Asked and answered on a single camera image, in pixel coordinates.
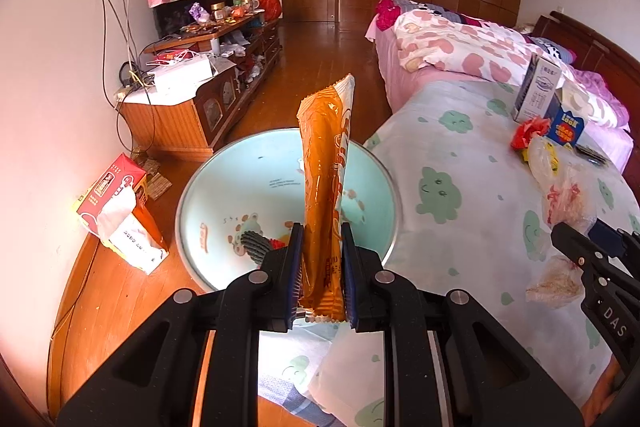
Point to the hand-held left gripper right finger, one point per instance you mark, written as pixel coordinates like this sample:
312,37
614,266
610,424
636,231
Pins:
350,277

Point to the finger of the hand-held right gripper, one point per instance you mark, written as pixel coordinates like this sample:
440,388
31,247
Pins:
610,239
575,247

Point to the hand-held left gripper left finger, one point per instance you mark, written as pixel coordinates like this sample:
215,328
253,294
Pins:
295,257

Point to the pink cellophane bag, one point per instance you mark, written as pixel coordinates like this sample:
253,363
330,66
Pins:
570,199

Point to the light blue enamel basin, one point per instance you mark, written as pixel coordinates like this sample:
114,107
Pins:
235,187

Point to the orange snack wrapper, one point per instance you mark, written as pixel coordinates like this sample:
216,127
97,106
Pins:
320,167

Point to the small dark packet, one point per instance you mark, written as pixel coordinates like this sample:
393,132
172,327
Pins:
590,153

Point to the clear plastic bag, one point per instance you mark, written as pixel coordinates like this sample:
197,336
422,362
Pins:
540,162

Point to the yellow snack packet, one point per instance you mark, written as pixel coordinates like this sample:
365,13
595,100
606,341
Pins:
550,153

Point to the blue drink carton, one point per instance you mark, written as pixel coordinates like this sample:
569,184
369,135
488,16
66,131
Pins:
567,127

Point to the crumpled red plastic bag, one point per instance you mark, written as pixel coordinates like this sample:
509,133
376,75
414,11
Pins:
530,132

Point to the blue striped cloth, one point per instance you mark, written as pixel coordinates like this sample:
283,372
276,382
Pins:
295,402

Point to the purple quilt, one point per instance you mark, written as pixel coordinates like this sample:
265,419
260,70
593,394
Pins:
600,94

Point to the woven straw mat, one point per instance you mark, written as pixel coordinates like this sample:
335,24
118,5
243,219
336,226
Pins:
155,182

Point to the orange white paper bag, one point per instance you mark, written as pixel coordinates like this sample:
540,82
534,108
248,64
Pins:
135,242

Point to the white milk carton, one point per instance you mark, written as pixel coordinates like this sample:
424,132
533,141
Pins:
535,89

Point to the wooden tv cabinet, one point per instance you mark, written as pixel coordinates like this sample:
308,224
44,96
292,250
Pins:
170,132

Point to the wooden bed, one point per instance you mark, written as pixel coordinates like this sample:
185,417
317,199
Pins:
590,42

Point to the cow-print pillow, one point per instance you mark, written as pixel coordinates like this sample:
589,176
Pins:
550,48

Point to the red tissue box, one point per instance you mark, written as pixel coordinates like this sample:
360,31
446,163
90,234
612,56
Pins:
107,187

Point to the pink bedsheet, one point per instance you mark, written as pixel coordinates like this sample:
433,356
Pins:
395,77

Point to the white cardboard box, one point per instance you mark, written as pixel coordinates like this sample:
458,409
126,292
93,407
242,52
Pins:
182,72

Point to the pink heart-print quilt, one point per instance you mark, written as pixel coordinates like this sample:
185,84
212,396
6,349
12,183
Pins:
450,42

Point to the large red plastic bag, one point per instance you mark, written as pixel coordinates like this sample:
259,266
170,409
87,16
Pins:
269,2

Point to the white mug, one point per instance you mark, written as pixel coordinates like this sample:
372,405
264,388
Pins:
250,4

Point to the gold lid jar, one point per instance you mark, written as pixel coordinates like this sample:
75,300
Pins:
218,10

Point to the magenta blanket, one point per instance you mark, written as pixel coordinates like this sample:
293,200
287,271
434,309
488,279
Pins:
386,14

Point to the purple ribbon bow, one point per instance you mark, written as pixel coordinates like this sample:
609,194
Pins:
197,12

